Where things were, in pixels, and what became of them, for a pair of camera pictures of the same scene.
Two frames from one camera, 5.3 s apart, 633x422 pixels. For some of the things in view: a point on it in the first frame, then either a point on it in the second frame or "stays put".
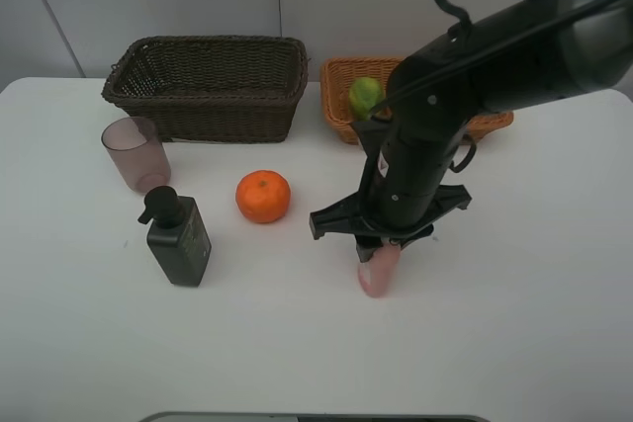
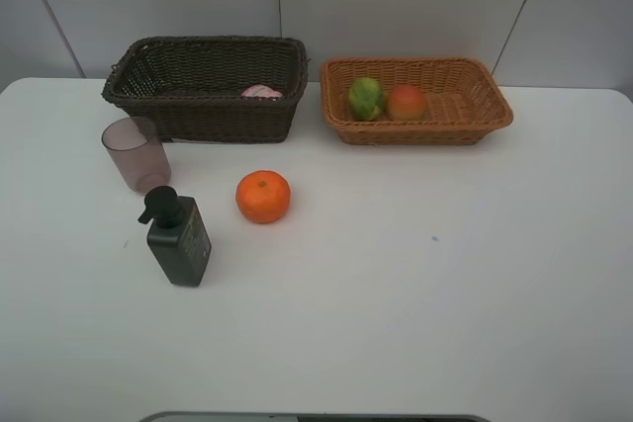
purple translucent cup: (136, 149) stays put
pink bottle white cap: (378, 275) to (261, 91)
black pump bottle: (177, 237) stays put
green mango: (364, 94) stays put
